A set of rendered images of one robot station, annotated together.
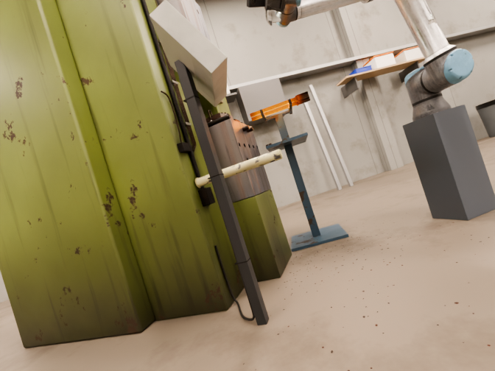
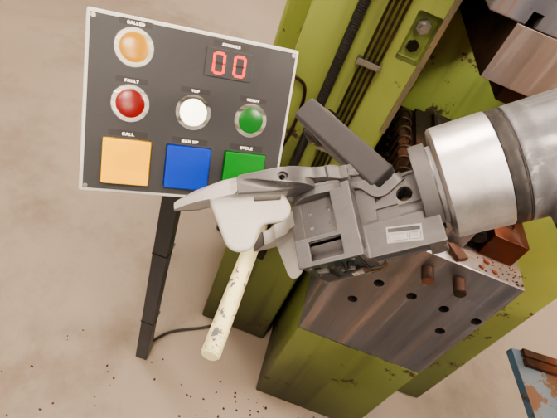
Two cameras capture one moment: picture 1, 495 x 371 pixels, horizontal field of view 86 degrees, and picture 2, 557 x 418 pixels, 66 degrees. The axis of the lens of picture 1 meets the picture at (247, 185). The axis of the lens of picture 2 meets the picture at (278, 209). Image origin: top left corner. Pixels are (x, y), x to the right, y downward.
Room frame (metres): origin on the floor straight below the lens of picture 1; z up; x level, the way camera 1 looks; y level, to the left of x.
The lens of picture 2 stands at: (0.99, -0.60, 1.51)
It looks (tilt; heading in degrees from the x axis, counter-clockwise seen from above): 43 degrees down; 67
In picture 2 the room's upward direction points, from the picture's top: 24 degrees clockwise
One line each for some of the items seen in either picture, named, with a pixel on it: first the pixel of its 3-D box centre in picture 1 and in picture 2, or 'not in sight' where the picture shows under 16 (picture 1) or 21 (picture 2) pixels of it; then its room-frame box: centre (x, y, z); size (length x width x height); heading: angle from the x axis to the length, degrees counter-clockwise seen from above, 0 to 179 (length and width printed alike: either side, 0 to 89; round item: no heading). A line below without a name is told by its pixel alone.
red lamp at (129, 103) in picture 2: not in sight; (130, 103); (0.94, 0.01, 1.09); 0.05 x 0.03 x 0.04; 160
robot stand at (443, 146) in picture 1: (447, 164); not in sight; (1.54, -1.15, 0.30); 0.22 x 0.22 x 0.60; 11
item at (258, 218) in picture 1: (235, 238); (338, 313); (1.72, 0.18, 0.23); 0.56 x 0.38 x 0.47; 70
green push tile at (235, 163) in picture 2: not in sight; (242, 172); (1.15, -0.01, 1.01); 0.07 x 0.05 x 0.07; 5
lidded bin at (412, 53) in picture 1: (407, 57); not in sight; (5.31, -3.86, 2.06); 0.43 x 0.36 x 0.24; 101
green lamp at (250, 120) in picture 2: not in sight; (250, 120); (1.14, 0.03, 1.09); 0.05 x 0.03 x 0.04; 160
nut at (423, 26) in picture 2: not in sight; (418, 36); (1.46, 0.20, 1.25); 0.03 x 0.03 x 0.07; 70
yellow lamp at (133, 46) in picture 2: not in sight; (133, 47); (0.94, 0.05, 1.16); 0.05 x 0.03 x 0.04; 160
